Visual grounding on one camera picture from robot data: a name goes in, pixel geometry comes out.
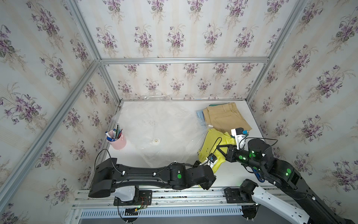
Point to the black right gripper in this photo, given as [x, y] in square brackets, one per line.
[231, 155]

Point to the yellow garment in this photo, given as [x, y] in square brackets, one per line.
[213, 146]

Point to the beige garment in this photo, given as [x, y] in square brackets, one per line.
[225, 117]

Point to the light blue garment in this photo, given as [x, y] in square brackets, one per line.
[200, 115]

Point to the green garment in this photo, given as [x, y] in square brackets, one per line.
[216, 104]

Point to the clear plastic vacuum bag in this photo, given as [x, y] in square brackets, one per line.
[159, 131]

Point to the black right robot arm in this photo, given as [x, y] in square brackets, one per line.
[284, 176]

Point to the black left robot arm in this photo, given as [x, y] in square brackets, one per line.
[123, 182]

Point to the pink pen cup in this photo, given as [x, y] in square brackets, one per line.
[116, 138]

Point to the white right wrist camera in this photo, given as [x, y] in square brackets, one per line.
[240, 134]

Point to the aluminium mounting rail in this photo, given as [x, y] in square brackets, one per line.
[160, 198]

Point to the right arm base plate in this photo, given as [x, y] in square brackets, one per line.
[239, 195]

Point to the white slotted cable duct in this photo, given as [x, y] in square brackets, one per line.
[196, 211]

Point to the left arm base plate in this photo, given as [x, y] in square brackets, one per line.
[133, 197]

